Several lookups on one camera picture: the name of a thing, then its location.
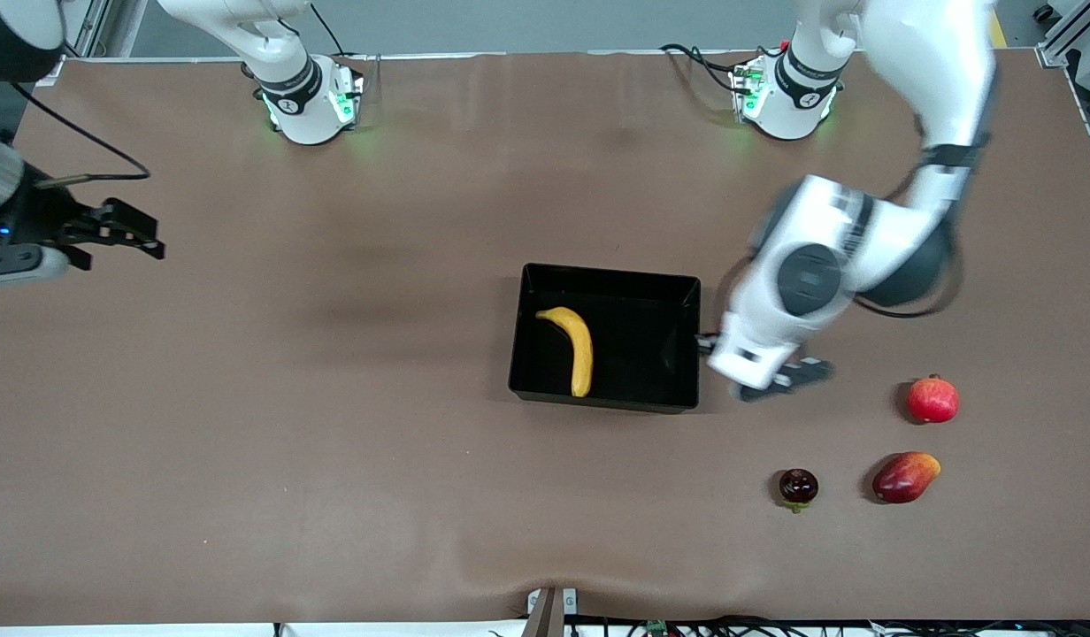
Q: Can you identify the black plastic box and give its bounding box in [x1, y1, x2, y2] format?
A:
[508, 262, 702, 415]

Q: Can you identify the yellow banana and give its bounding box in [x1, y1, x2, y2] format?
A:
[535, 306, 595, 398]

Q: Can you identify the dark purple mangosteen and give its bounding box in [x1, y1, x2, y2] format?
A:
[779, 468, 820, 514]

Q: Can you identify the red pomegranate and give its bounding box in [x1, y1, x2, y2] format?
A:
[907, 374, 961, 425]

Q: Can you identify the red yellow mango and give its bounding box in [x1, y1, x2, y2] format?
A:
[871, 451, 942, 505]

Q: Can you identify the brown table mat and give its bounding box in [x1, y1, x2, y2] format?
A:
[0, 49, 1090, 625]

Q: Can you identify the aluminium frame profile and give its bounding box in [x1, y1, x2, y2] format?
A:
[1036, 0, 1090, 120]
[58, 0, 112, 85]

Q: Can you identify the black base cable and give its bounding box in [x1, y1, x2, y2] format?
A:
[311, 3, 382, 98]
[660, 42, 758, 94]

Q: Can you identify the small metal clamp bracket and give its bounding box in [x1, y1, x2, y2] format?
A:
[524, 587, 579, 637]

